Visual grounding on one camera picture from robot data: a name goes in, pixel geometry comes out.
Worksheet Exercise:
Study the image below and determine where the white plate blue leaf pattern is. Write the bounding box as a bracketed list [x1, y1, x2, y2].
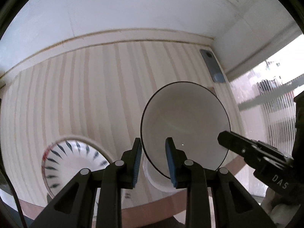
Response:
[41, 139, 112, 199]

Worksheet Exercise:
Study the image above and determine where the white bowl dark rim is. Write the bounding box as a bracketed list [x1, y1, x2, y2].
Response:
[140, 81, 231, 178]

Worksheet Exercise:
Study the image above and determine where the plain white bowl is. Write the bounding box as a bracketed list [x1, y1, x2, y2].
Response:
[143, 157, 185, 193]

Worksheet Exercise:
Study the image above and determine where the small brown coaster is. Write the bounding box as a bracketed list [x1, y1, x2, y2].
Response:
[208, 87, 217, 96]

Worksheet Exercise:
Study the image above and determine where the dark smartphone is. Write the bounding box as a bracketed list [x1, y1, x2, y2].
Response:
[200, 49, 226, 83]

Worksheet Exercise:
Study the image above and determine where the striped cat table mat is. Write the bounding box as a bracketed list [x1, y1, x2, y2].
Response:
[1, 41, 244, 207]

